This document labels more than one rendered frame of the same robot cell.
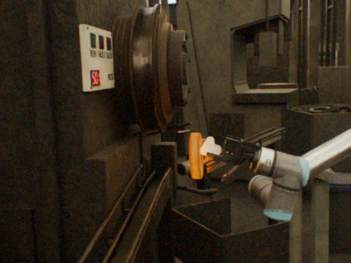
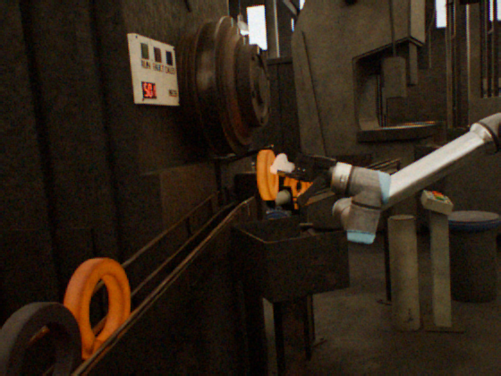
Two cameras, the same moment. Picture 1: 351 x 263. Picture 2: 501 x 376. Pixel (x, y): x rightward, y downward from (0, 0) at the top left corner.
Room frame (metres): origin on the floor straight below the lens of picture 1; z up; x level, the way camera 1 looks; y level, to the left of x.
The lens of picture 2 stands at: (-0.07, -0.23, 0.97)
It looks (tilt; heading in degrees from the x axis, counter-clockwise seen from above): 7 degrees down; 8
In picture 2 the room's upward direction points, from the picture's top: 4 degrees counter-clockwise
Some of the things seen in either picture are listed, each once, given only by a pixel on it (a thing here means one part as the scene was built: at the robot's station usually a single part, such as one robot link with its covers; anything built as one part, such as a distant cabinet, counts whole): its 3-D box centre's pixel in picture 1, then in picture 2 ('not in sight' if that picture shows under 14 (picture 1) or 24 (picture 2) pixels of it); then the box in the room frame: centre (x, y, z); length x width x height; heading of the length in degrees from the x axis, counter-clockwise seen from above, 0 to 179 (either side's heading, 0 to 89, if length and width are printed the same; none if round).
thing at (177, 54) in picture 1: (180, 69); (255, 86); (1.68, -0.01, 1.11); 0.28 x 0.06 x 0.28; 173
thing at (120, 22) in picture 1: (133, 70); (206, 90); (1.70, 0.17, 1.12); 0.47 x 0.10 x 0.47; 173
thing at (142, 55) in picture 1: (154, 70); (228, 89); (1.69, 0.09, 1.11); 0.47 x 0.06 x 0.47; 173
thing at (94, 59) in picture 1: (99, 59); (156, 72); (1.37, 0.24, 1.15); 0.26 x 0.02 x 0.18; 173
